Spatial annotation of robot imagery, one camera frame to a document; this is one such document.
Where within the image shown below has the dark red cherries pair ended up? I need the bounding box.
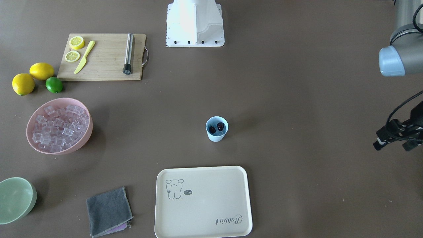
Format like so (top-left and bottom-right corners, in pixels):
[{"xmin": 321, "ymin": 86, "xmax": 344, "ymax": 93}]
[{"xmin": 207, "ymin": 122, "xmax": 226, "ymax": 137}]

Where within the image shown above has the green ceramic bowl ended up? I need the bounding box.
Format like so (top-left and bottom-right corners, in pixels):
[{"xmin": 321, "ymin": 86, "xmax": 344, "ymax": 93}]
[{"xmin": 0, "ymin": 177, "xmax": 37, "ymax": 225}]

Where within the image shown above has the green lime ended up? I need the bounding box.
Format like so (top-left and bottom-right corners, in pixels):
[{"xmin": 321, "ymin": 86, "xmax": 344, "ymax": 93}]
[{"xmin": 45, "ymin": 77, "xmax": 63, "ymax": 94}]

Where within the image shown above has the steel muddler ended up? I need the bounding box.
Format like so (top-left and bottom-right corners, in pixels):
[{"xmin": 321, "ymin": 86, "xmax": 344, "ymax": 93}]
[{"xmin": 122, "ymin": 33, "xmax": 134, "ymax": 75}]

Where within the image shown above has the cream rabbit tray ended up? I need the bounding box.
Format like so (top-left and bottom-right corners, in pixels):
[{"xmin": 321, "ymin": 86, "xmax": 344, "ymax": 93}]
[{"xmin": 154, "ymin": 166, "xmax": 253, "ymax": 238}]

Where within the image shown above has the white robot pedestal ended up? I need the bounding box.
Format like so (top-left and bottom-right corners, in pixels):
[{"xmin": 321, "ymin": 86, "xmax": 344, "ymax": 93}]
[{"xmin": 165, "ymin": 0, "xmax": 225, "ymax": 47}]

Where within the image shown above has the yellow lemon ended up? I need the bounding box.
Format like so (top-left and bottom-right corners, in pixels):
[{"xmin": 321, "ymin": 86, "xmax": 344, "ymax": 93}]
[
  {"xmin": 12, "ymin": 73, "xmax": 35, "ymax": 96},
  {"xmin": 30, "ymin": 62, "xmax": 55, "ymax": 80}
]

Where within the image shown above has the light blue plastic cup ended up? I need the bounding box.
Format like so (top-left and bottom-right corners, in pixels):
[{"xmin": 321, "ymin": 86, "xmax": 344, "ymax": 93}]
[{"xmin": 205, "ymin": 116, "xmax": 229, "ymax": 142}]

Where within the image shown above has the yellow plastic knife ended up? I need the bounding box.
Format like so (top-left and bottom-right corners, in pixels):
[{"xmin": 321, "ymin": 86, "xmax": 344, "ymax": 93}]
[{"xmin": 74, "ymin": 40, "xmax": 96, "ymax": 74}]

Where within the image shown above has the lemon slice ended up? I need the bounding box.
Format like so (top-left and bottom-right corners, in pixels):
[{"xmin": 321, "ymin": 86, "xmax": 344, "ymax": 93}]
[
  {"xmin": 68, "ymin": 36, "xmax": 85, "ymax": 50},
  {"xmin": 64, "ymin": 50, "xmax": 80, "ymax": 63}
]

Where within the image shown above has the pink bowl of ice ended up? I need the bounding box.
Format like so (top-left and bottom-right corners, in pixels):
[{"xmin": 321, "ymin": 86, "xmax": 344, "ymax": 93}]
[{"xmin": 26, "ymin": 98, "xmax": 93, "ymax": 155}]

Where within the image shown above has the wooden cutting board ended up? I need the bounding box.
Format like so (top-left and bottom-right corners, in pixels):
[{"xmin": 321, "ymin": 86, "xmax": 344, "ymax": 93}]
[{"xmin": 57, "ymin": 33, "xmax": 148, "ymax": 81}]

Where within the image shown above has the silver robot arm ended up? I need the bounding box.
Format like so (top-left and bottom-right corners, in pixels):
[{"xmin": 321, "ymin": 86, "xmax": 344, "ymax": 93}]
[{"xmin": 379, "ymin": 0, "xmax": 423, "ymax": 77}]

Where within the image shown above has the grey folded cloth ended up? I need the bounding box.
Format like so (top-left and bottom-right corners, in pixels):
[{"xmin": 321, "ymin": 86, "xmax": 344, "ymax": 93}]
[{"xmin": 86, "ymin": 186, "xmax": 133, "ymax": 238}]

